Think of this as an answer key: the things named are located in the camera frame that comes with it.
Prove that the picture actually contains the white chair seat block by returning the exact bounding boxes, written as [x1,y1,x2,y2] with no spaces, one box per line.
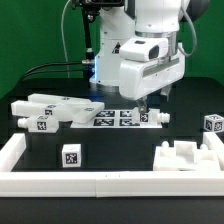
[153,141,222,171]

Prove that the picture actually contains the grey braided cable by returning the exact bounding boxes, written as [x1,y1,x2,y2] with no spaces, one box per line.
[178,6,198,58]

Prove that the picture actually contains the white rear chair bar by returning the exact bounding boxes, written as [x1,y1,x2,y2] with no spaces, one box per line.
[28,93,91,105]

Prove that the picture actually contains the white marker sheet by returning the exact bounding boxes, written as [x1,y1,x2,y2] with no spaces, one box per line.
[71,110,162,128]

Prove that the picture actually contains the white U-shaped boundary frame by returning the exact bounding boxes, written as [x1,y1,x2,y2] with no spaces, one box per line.
[0,132,224,197]

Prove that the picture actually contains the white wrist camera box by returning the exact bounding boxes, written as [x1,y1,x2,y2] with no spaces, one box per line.
[119,37,168,62]

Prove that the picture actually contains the white tagged cube right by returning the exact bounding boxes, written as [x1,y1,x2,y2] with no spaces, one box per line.
[204,114,224,133]

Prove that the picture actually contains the white tagged cube nut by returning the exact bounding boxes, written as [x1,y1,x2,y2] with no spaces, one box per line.
[62,144,81,168]

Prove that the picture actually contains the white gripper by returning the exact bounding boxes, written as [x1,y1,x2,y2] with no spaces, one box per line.
[119,53,185,114]

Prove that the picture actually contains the white long chair bar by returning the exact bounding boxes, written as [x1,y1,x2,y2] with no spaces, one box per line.
[11,100,73,122]

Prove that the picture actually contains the black cables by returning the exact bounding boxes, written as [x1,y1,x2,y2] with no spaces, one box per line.
[19,59,93,83]

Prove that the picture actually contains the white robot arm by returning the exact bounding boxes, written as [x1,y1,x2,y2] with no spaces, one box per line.
[90,0,210,113]

